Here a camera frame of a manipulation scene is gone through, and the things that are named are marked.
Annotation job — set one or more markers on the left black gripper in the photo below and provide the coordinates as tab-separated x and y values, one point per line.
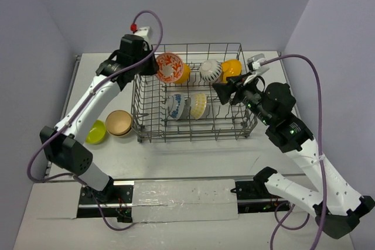
149	64

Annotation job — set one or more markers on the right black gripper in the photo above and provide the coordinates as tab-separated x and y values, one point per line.
224	90

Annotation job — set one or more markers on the red patterned white bowl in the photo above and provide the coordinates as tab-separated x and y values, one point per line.
170	67

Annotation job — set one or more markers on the large orange plastic bowl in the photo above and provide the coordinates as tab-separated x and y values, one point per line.
230	68

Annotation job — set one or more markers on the white striped ceramic bowl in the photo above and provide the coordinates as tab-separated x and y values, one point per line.
211	71

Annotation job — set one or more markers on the pale yellow flower bowl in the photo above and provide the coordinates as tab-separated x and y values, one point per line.
196	105

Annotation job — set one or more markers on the small orange plastic bowl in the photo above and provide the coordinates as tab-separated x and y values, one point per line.
185	75

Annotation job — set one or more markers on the blue floral ceramic bowl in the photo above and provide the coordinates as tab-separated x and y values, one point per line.
175	104

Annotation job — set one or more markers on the tan ceramic bowl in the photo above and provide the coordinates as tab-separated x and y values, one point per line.
119	123

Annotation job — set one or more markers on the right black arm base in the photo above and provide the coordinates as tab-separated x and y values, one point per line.
253	197

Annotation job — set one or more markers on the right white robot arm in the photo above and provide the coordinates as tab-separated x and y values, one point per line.
334	200

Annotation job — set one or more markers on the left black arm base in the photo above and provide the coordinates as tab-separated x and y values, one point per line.
112	202

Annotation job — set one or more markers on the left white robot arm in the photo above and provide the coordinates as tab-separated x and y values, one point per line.
63	143

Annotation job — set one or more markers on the lime green plastic bowl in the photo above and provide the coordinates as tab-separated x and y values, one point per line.
97	133

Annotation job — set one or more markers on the clear plastic tape sheet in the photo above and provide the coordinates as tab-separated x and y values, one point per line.
184	200

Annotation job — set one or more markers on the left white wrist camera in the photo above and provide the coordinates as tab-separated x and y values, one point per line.
146	33

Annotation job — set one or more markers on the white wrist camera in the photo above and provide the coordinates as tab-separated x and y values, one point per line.
255	67
146	33

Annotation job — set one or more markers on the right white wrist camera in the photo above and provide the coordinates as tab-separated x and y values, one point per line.
255	67

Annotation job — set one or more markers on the grey wire dish rack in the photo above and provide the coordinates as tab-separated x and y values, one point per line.
151	121

